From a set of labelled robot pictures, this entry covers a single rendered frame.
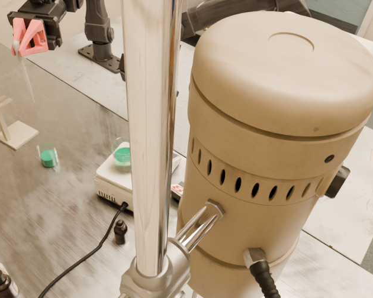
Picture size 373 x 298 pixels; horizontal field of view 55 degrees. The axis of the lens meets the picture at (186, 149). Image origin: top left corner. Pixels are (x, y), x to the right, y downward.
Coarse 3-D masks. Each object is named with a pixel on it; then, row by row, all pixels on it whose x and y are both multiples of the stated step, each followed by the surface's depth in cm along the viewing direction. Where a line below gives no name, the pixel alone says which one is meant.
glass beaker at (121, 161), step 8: (112, 144) 77; (120, 144) 80; (128, 144) 80; (112, 152) 77; (120, 152) 75; (128, 152) 75; (120, 160) 77; (128, 160) 77; (120, 168) 79; (128, 168) 79
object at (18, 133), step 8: (0, 104) 88; (0, 112) 90; (0, 120) 91; (8, 128) 99; (16, 128) 100; (24, 128) 100; (32, 128) 100; (0, 136) 97; (8, 136) 95; (16, 136) 97; (24, 136) 98; (32, 136) 98; (8, 144) 95; (16, 144) 95
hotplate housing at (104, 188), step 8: (176, 160) 91; (96, 176) 82; (96, 184) 83; (104, 184) 81; (112, 184) 80; (96, 192) 85; (104, 192) 83; (112, 192) 81; (120, 192) 80; (128, 192) 79; (112, 200) 84; (120, 200) 82; (128, 200) 80; (120, 208) 80; (128, 208) 83
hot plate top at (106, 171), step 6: (108, 162) 83; (102, 168) 81; (108, 168) 81; (114, 168) 82; (102, 174) 80; (108, 174) 80; (114, 174) 80; (120, 174) 80; (108, 180) 80; (114, 180) 79; (120, 180) 79; (126, 180) 79; (120, 186) 79; (126, 186) 78
